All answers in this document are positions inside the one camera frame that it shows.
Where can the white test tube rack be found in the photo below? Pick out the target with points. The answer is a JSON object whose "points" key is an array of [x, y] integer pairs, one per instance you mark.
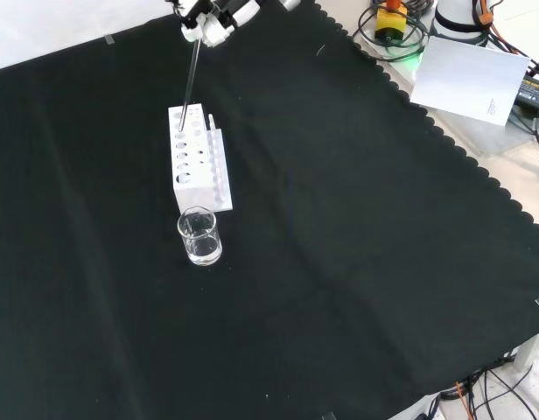
{"points": [[188, 184]]}

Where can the black bench cloth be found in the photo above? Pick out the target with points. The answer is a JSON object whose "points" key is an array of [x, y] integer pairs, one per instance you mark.
{"points": [[296, 262]]}

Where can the clear glass beaker with water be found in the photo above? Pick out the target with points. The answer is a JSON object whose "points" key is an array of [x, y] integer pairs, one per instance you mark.
{"points": [[200, 245]]}

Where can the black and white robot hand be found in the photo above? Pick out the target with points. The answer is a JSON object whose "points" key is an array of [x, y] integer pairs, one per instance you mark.
{"points": [[217, 26]]}

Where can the yellow stop button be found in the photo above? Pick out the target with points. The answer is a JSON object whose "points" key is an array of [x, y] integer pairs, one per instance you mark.
{"points": [[389, 22]]}

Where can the black power adapter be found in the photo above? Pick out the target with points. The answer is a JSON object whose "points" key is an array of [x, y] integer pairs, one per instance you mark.
{"points": [[532, 94]]}

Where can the clear glass rod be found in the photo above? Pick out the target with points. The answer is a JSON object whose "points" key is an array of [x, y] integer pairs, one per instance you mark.
{"points": [[191, 81]]}

